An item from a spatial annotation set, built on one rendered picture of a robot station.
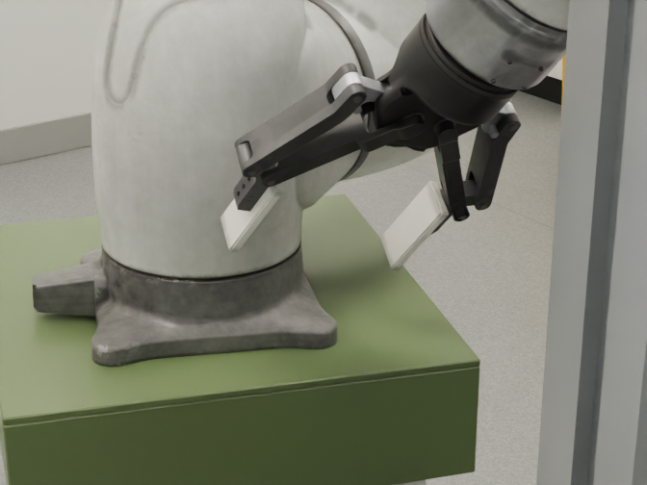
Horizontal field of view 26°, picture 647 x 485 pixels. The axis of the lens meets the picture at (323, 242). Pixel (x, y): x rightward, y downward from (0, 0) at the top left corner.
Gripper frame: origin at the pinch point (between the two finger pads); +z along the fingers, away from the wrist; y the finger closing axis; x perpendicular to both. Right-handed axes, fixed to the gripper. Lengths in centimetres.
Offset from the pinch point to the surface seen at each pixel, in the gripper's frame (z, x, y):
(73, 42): 196, 223, 96
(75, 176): 210, 185, 96
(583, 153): -47, -36, -30
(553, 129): 158, 184, 230
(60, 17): 190, 226, 90
